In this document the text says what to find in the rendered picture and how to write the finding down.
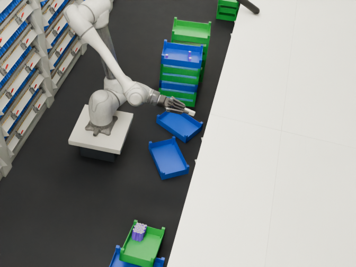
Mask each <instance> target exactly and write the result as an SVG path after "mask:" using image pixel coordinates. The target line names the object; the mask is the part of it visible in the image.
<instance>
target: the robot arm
mask: <svg viewBox="0 0 356 267"><path fill-rule="evenodd" d="M110 10H111V3H110V1H109V0H85V1H84V2H82V3H81V4H80V5H79V6H76V5H68V6H67V7H66V8H65V10H64V11H63V13H64V17H65V19H66V21H67V23H68V25H69V26H70V27H71V28H72V29H73V31H74V32H75V33H76V34H77V35H79V36H80V37H81V38H82V39H83V40H84V41H86V42H87V43H88V44H89V45H90V46H92V47H93V48H94V49H95V50H96V51H97V52H98V53H99V55H100V57H101V61H102V64H103V68H104V71H105V74H106V77H105V79H104V90H98V91H95V92H94V93H93V94H92V95H91V97H90V100H89V103H88V111H89V116H90V121H89V122H88V124H87V126H86V127H85V130H86V131H93V136H95V137H96V136H97V135H98V134H99V133H101V134H105V135H107V136H109V135H110V134H111V130H112V128H113V126H114V124H115V122H116V121H117V120H118V117H117V116H113V115H114V113H115V112H116V110H117V108H118V107H119V106H121V105H122V104H124V103H125V101H126V100H127V101H128V102H129V104H131V105H132V106H141V105H143V104H144V103H145V102H146V103H148V104H151V105H154V106H155V105H156V104H157V106H160V107H161V108H162V107H164V108H165V109H166V112H171V113H176V114H183V113H185V114H189V115H192V116H194V115H195V111H192V110H190V109H188V108H186V106H185V104H184V103H182V102H180V101H179V100H177V99H176V98H175V97H173V96H172V97H171V98H169V97H166V96H165V95H163V94H161V95H160V92H158V91H156V90H153V89H151V88H149V87H148V86H146V85H144V84H142V83H138V82H133V81H132V80H131V78H129V77H128V76H126V75H125V74H124V73H123V71H122V70H121V68H120V67H119V65H118V61H117V58H116V55H115V51H114V47H113V43H112V40H111V36H110V32H109V28H108V22H109V12H110Z"/></svg>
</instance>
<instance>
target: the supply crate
mask: <svg viewBox="0 0 356 267"><path fill-rule="evenodd" d="M189 51H191V61H189V59H188V55H189ZM202 52H203V44H201V46H200V47H199V46H191V45H186V44H178V43H170V42H167V40H166V39H164V46H163V52H162V57H161V64H166V65H174V66H182V67H190V68H198V69H201V63H202ZM166 54H168V58H165V57H166Z"/></svg>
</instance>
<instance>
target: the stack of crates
mask: <svg viewBox="0 0 356 267"><path fill-rule="evenodd" d="M210 28H211V22H210V21H209V24H206V23H198V22H190V21H182V20H177V17H174V24H173V30H172V38H171V43H178V44H183V45H191V46H199V47H200V46H201V44H203V52H202V63H201V70H200V76H199V82H202V81H203V75H204V69H205V65H206V59H207V52H208V47H209V40H210Z"/></svg>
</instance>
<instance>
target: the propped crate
mask: <svg viewBox="0 0 356 267"><path fill-rule="evenodd" d="M136 223H137V220H134V222H133V226H132V228H131V230H130V232H129V235H128V237H127V239H126V241H125V243H124V245H123V247H122V248H121V250H120V257H119V261H124V262H127V263H131V264H135V265H138V266H143V267H153V266H154V263H155V260H156V257H157V254H158V251H159V248H160V246H161V243H162V240H163V237H164V232H165V227H162V230H160V229H156V228H152V227H148V226H147V229H146V234H145V237H144V238H143V241H141V242H139V241H135V240H132V230H133V229H134V226H135V225H136Z"/></svg>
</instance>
